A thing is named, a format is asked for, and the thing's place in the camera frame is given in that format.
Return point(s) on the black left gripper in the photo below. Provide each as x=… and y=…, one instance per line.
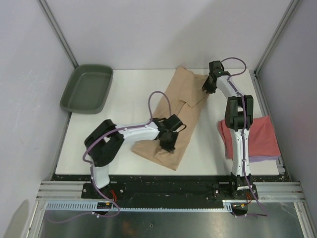
x=170, y=148

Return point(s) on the lilac t shirt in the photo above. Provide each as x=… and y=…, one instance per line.
x=253, y=159

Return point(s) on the aluminium frame post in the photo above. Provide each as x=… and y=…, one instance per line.
x=284, y=22
x=48, y=13

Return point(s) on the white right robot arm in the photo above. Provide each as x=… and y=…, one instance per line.
x=239, y=115

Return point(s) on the pink t shirt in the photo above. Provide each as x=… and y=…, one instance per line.
x=262, y=138

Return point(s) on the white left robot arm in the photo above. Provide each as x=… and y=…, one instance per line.
x=103, y=144

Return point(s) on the grey plastic tray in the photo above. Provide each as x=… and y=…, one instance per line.
x=87, y=89

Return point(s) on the grey slotted cable duct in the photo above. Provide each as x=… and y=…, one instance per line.
x=217, y=206

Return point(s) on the left aluminium frame post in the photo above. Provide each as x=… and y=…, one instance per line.
x=48, y=13

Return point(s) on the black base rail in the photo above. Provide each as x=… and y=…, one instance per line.
x=174, y=191

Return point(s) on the right aluminium frame post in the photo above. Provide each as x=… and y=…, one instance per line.
x=284, y=22

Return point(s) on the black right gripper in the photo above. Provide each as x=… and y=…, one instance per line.
x=206, y=87

